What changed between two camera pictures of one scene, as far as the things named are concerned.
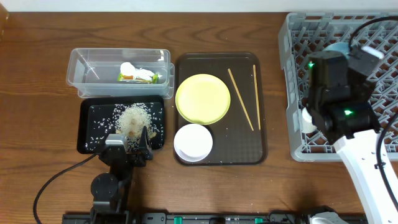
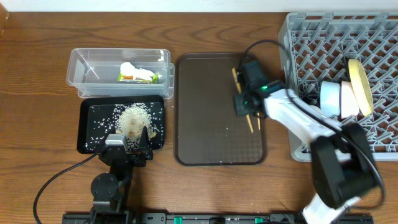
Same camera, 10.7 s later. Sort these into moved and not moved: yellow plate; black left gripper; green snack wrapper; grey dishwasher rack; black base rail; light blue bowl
Moved: light blue bowl; yellow plate
Not moved: black base rail; green snack wrapper; black left gripper; grey dishwasher rack
